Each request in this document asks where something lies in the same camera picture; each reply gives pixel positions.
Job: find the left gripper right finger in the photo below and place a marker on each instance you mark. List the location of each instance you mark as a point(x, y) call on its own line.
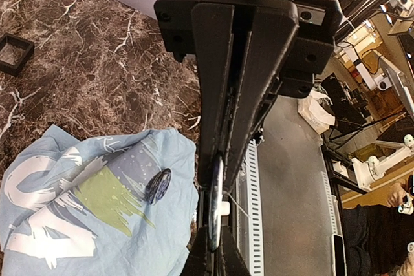
point(267, 42)

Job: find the white slotted cable duct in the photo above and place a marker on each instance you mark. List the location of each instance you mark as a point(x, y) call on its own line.
point(255, 208)

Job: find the light blue printed t-shirt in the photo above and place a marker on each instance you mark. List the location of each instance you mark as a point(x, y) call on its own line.
point(71, 207)

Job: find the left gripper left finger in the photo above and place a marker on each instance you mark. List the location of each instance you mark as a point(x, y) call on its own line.
point(212, 30)

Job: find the white tissue pack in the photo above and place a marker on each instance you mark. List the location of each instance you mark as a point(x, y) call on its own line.
point(311, 110)

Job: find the dark round brooch on shirt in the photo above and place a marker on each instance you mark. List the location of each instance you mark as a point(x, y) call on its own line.
point(157, 186)

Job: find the removed round pin brooch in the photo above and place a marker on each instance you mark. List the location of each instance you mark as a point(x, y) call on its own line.
point(231, 205)

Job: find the right black display box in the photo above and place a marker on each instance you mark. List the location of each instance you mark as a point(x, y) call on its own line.
point(15, 52)

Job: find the person in black clothing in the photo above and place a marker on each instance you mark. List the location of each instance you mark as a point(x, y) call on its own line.
point(377, 236)

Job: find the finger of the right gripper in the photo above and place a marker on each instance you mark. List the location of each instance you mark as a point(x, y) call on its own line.
point(199, 261)
point(229, 259)

